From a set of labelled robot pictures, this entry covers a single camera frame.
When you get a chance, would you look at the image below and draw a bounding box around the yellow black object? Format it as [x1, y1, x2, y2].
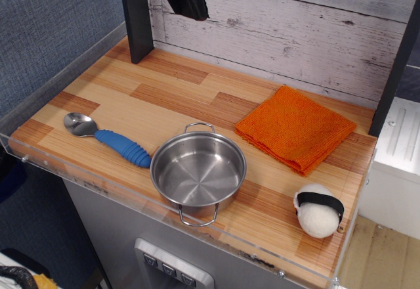
[1, 266, 59, 289]

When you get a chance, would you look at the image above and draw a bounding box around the silver button panel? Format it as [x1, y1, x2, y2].
[134, 238, 215, 288]

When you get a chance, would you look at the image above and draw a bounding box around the blue handled metal spoon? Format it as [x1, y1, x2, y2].
[63, 112, 152, 168]

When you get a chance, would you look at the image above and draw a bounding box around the dark grey right post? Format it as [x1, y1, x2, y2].
[368, 0, 419, 137]

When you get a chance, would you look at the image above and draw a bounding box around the white aluminium block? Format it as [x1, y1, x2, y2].
[374, 97, 419, 183]

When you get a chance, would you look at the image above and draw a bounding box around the dark grey post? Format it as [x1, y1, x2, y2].
[368, 0, 419, 137]
[122, 0, 154, 64]

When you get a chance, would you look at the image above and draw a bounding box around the white felt sushi toy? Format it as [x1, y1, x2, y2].
[293, 183, 345, 238]

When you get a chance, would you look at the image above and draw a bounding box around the dark grey left post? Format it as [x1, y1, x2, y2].
[122, 0, 154, 64]

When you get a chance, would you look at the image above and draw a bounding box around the clear acrylic table guard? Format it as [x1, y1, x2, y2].
[1, 25, 376, 288]

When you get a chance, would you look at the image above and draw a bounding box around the orange folded napkin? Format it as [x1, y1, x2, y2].
[235, 86, 356, 176]

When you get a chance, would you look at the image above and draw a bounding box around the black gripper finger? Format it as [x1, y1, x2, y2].
[168, 0, 209, 20]

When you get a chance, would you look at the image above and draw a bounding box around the stainless steel pot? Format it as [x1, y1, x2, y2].
[150, 122, 247, 227]

